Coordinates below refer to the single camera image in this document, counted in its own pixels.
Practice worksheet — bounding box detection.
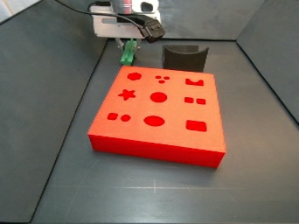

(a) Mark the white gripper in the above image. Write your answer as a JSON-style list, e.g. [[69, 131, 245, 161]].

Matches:
[[89, 0, 162, 49]]

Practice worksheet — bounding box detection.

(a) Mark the green star-profile bar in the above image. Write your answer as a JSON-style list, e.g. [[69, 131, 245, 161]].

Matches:
[[121, 39, 137, 66]]

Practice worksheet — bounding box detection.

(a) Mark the black curved fixture stand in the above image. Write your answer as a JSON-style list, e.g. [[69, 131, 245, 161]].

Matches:
[[163, 45, 210, 72]]

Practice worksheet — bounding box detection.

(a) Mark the red block with shaped holes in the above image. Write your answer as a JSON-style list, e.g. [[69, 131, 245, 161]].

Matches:
[[89, 66, 226, 168]]

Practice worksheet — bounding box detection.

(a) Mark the black cable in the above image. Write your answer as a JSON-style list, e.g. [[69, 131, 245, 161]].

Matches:
[[54, 0, 151, 39]]

